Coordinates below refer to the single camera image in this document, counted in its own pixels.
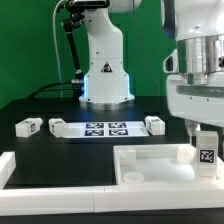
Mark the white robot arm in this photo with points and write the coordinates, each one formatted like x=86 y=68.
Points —
x=195 y=82

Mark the white U-shaped fence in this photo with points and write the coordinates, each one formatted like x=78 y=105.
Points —
x=124 y=197

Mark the white tag sheet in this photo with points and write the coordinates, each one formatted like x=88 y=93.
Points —
x=106 y=129

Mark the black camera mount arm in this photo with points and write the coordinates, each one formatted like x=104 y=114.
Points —
x=76 y=9

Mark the white square tabletop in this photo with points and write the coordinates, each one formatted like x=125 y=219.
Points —
x=159 y=163

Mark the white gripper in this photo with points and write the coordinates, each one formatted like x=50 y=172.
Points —
x=196 y=103

